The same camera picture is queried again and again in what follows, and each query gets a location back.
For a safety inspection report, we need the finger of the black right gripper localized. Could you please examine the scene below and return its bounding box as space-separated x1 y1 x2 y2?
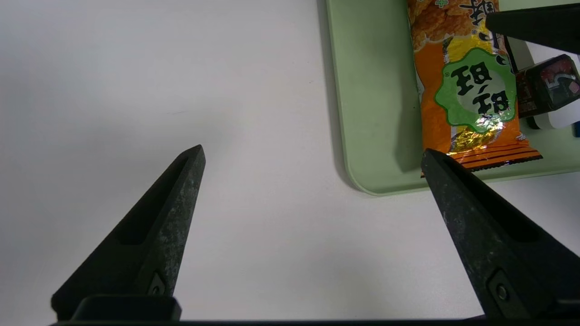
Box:
485 4 580 54

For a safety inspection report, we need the green plastic tray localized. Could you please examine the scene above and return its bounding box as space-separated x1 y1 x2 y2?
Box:
325 0 580 197

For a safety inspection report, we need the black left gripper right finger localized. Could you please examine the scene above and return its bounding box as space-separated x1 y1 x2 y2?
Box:
420 149 580 320

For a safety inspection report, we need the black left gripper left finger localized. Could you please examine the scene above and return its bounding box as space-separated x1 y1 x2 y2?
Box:
51 145 207 322

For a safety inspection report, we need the orange snack bag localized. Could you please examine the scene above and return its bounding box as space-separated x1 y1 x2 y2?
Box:
406 0 543 173

